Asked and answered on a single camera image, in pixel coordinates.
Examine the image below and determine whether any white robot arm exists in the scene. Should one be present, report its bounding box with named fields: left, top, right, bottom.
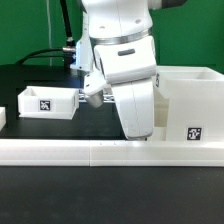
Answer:
left=71, top=0, right=187, bottom=139

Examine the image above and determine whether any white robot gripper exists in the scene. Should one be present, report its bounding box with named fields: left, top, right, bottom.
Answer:
left=110, top=77, right=156, bottom=140

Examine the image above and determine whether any white drawer cabinet housing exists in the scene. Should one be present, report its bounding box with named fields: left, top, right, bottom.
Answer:
left=153, top=66, right=224, bottom=142

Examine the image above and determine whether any white L-shaped border fence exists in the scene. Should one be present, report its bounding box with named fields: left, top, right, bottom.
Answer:
left=0, top=139, right=224, bottom=167

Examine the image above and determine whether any white rear drawer box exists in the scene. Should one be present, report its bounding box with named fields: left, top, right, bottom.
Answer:
left=18, top=86, right=79, bottom=120

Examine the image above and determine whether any black cable with connector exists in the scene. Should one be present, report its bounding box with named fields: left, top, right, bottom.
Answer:
left=14, top=0, right=77, bottom=66

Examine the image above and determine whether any white fiducial marker sheet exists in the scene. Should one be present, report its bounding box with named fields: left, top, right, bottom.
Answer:
left=79, top=90, right=115, bottom=103

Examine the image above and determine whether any white block at left edge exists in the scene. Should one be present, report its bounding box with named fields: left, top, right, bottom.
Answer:
left=0, top=107, right=6, bottom=131

